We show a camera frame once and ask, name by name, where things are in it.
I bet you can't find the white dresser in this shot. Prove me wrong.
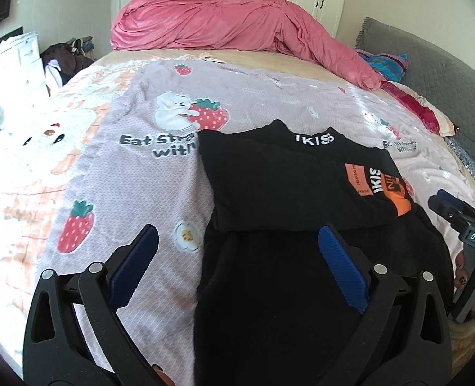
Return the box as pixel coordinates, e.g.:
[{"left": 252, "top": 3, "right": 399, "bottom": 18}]
[{"left": 0, "top": 34, "right": 50, "bottom": 107}]

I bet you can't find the pink duvet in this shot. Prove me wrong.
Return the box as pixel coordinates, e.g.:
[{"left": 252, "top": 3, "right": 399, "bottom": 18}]
[{"left": 110, "top": 0, "right": 383, "bottom": 91}]

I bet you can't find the blue patterned cloth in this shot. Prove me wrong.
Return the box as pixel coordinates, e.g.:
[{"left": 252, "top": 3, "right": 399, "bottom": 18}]
[{"left": 444, "top": 134, "right": 475, "bottom": 188}]

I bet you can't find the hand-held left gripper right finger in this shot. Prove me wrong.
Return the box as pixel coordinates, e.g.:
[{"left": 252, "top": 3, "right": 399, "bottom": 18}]
[{"left": 318, "top": 224, "right": 452, "bottom": 386}]

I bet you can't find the striped blue pink pillow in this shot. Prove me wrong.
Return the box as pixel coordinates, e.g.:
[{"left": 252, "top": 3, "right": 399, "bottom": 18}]
[{"left": 356, "top": 48, "right": 409, "bottom": 84}]

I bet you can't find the pile of dark clothes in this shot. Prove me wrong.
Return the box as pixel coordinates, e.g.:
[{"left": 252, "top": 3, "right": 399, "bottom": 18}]
[{"left": 40, "top": 37, "right": 96, "bottom": 89}]

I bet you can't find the white orange printed blanket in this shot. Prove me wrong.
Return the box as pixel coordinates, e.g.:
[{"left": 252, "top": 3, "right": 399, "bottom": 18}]
[{"left": 0, "top": 62, "right": 142, "bottom": 330}]

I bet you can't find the cream pillow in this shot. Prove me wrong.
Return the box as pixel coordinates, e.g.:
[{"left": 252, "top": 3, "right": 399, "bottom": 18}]
[{"left": 420, "top": 96, "right": 458, "bottom": 137}]

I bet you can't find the red patterned cloth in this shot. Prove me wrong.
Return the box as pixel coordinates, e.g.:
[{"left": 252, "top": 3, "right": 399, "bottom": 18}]
[{"left": 380, "top": 80, "right": 443, "bottom": 134}]

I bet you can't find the grey quilted headboard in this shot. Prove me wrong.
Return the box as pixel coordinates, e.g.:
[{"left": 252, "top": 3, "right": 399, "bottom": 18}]
[{"left": 356, "top": 17, "right": 475, "bottom": 194}]

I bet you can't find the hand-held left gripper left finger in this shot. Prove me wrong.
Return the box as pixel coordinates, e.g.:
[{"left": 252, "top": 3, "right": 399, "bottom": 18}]
[{"left": 22, "top": 223, "right": 160, "bottom": 386}]

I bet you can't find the bed with beige sheet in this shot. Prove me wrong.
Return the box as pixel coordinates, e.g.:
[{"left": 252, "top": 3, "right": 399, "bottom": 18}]
[{"left": 0, "top": 46, "right": 475, "bottom": 386}]

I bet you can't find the pink strawberry printed blanket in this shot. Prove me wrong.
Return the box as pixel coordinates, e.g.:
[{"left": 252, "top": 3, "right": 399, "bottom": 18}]
[{"left": 45, "top": 58, "right": 475, "bottom": 386}]

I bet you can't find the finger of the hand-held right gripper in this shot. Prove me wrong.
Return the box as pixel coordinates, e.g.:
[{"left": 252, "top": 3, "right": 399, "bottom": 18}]
[{"left": 428, "top": 189, "right": 469, "bottom": 230}]

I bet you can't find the black t-shirt orange print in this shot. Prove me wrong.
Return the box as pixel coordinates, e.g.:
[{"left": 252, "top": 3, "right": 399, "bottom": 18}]
[{"left": 193, "top": 118, "right": 455, "bottom": 386}]

